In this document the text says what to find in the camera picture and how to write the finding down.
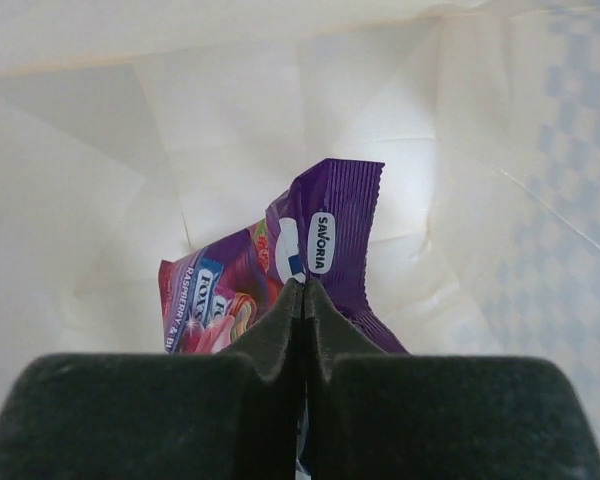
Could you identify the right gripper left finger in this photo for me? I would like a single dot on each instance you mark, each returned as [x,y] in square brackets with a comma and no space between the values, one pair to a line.
[145,405]

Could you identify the purple snack packet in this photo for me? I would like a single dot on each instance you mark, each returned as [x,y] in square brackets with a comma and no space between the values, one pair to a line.
[318,230]

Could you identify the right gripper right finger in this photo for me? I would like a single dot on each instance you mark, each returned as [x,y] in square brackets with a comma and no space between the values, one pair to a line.
[445,410]

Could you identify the blue checkered paper bag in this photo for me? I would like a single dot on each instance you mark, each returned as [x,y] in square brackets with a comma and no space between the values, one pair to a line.
[133,132]

